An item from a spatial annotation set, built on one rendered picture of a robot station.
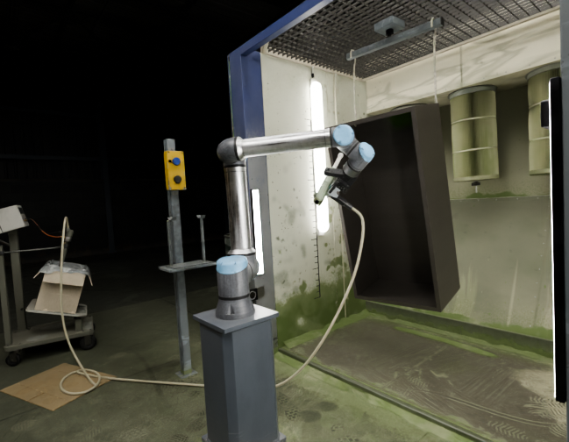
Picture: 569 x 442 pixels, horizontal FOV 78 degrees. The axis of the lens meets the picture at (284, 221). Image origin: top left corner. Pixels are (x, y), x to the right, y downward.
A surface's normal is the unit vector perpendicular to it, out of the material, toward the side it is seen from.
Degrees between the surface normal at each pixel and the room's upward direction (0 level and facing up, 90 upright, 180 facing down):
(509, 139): 90
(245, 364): 90
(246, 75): 90
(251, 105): 90
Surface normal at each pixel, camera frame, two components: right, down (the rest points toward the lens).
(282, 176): 0.64, 0.00
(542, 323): -0.67, -0.48
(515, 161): -0.77, 0.07
